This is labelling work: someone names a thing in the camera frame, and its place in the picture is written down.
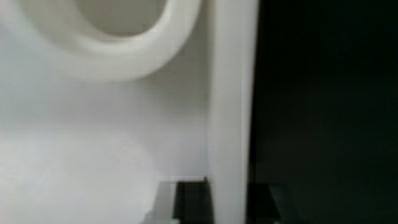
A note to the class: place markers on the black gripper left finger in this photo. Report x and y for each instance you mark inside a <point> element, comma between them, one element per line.
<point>183,203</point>

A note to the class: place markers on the white square table top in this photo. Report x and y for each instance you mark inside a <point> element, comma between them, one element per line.
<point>125,109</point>

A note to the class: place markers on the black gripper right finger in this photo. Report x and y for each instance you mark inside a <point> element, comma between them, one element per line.
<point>270,204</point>

